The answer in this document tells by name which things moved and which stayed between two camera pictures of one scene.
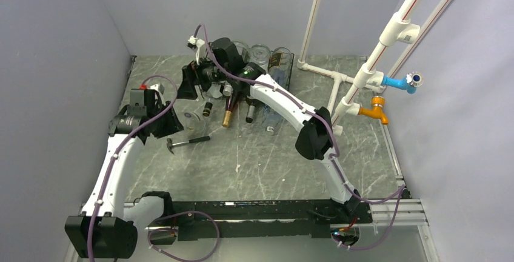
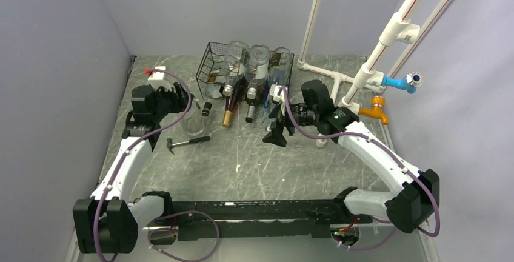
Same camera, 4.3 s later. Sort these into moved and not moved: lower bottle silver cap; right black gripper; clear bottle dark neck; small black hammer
Moved: right black gripper
Not moved: clear bottle dark neck; small black hammer; lower bottle silver cap
